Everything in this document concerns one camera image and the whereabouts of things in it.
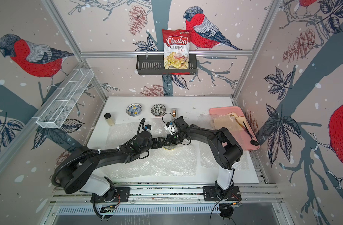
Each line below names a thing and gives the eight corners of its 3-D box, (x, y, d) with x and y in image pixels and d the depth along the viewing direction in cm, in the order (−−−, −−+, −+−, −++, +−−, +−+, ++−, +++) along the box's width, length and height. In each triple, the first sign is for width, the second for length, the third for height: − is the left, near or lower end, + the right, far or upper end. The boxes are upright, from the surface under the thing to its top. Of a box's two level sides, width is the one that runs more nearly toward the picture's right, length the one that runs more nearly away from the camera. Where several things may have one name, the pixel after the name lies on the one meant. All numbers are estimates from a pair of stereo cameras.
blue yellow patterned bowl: (126, 116, 110) (124, 113, 107) (129, 106, 117) (127, 103, 114) (140, 116, 110) (139, 113, 107) (142, 106, 117) (141, 103, 114)
